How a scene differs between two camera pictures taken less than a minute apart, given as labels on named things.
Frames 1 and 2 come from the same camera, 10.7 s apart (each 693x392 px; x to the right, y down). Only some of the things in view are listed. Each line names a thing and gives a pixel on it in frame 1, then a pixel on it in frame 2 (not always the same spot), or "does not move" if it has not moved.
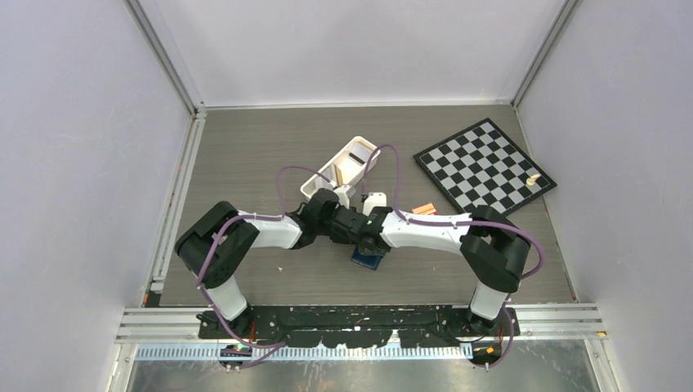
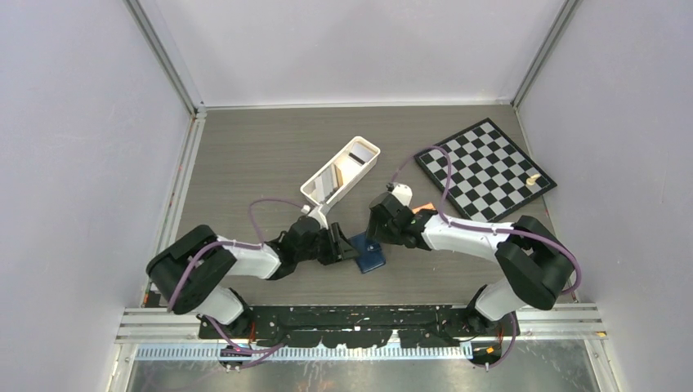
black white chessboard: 481,166 does not move
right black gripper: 381,251 to 374,230
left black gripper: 343,239 to 339,249
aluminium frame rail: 163,325 does not move
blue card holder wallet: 371,261 does not move
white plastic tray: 359,160 does not move
